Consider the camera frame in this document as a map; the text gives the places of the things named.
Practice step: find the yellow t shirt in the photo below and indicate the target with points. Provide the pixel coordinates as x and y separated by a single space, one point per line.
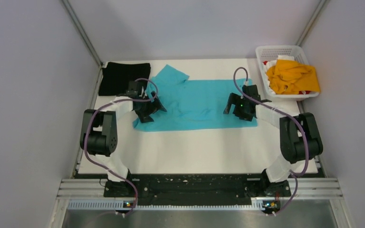
294 77

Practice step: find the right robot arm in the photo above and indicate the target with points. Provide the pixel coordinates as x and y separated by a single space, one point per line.
299 138

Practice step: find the folded black t shirt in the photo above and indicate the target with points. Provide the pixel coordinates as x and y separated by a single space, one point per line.
116 77

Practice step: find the cyan t shirt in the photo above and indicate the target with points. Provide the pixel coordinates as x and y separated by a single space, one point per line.
190 104

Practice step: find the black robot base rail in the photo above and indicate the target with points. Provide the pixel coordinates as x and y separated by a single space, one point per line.
196 189

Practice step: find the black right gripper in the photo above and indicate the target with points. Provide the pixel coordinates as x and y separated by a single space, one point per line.
235 99

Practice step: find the white slotted cable duct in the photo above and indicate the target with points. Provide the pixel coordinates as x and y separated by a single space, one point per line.
126 205

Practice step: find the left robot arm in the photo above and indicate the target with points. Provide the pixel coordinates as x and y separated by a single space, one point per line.
99 135

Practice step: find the white plastic basket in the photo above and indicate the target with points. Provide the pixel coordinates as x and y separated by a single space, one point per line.
271 53

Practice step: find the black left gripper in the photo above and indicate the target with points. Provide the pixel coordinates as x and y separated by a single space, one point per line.
154 107

